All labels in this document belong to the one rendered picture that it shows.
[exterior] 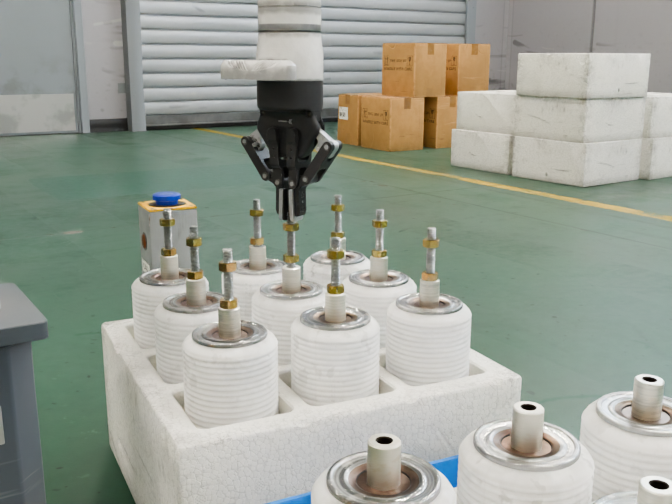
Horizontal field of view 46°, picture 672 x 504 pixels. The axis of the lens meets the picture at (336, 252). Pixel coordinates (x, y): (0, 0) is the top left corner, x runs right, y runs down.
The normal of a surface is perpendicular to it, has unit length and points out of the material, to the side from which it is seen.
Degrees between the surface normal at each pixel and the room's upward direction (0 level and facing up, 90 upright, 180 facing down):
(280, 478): 90
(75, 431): 0
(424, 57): 90
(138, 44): 89
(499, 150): 90
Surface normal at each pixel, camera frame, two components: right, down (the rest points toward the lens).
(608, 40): -0.84, 0.13
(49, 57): 0.54, 0.20
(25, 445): 0.97, 0.00
